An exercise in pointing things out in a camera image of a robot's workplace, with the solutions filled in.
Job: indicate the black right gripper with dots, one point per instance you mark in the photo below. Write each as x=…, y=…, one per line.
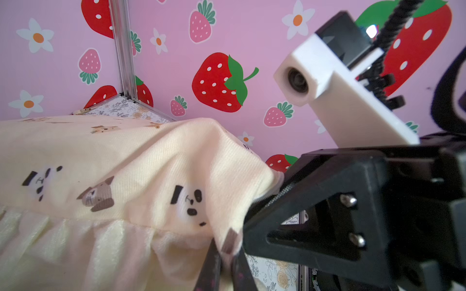
x=376, y=219

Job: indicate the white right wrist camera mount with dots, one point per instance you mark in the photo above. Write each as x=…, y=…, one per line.
x=322, y=73

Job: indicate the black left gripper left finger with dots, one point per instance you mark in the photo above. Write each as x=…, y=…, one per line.
x=209, y=276

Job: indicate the cream animal print pillow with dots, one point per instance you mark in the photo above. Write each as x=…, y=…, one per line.
x=98, y=203

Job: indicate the grey floral bed sheet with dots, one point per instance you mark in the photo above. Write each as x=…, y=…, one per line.
x=121, y=107

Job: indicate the aluminium frame post left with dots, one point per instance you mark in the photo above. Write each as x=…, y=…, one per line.
x=122, y=35

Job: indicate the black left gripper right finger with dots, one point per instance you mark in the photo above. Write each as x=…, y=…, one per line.
x=241, y=273

